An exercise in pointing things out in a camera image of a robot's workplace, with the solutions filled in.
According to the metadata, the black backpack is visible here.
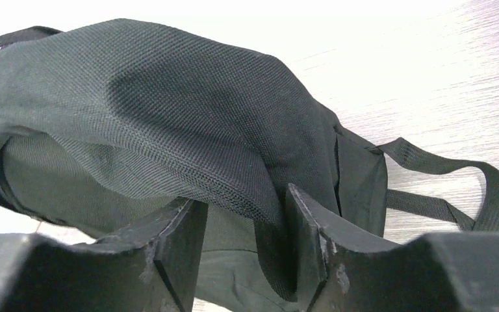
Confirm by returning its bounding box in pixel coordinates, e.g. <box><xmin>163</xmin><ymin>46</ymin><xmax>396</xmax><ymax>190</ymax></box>
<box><xmin>0</xmin><ymin>19</ymin><xmax>499</xmax><ymax>311</ymax></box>

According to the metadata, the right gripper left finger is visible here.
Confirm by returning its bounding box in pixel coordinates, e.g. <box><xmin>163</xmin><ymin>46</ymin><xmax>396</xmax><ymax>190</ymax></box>
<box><xmin>0</xmin><ymin>198</ymin><xmax>208</xmax><ymax>311</ymax></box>

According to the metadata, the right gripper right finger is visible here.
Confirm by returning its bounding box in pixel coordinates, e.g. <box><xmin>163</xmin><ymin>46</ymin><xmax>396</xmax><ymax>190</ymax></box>
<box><xmin>286</xmin><ymin>184</ymin><xmax>499</xmax><ymax>312</ymax></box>

